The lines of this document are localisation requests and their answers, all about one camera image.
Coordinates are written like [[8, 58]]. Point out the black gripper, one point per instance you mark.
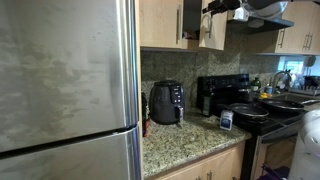
[[238, 3]]

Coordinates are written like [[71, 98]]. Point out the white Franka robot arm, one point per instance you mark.
[[306, 150]]

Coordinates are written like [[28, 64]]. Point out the wooden base cabinet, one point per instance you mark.
[[216, 166]]

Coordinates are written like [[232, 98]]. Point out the steel range hood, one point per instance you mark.
[[273, 22]]

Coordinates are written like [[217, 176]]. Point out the black electric stove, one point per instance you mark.
[[223, 83]]

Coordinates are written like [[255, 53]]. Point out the green dish soap bottle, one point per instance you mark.
[[256, 86]]

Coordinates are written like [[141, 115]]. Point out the tall wooden side panel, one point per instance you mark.
[[137, 33]]

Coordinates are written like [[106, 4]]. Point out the chrome sink faucet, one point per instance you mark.
[[273, 83]]

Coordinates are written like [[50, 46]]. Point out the bright kitchen window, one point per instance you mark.
[[295, 66]]

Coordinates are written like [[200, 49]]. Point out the small blue container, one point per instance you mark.
[[268, 90]]

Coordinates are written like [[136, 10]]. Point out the dark olive oil bottle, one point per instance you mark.
[[206, 103]]

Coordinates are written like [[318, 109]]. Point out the yellow sponge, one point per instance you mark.
[[264, 96]]

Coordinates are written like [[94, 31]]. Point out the black frying pan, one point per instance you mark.
[[248, 111], [281, 106]]

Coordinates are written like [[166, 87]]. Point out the white salt container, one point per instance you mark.
[[226, 120]]

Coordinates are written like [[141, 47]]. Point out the black dish rack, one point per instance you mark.
[[311, 81]]

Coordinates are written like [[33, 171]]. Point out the black red whey protein bag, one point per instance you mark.
[[146, 128]]

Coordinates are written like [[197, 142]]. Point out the stainless steel refrigerator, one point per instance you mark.
[[66, 83]]

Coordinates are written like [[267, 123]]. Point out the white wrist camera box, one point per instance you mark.
[[239, 14]]

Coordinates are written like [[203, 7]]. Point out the wooden corner wall cabinet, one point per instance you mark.
[[296, 33]]

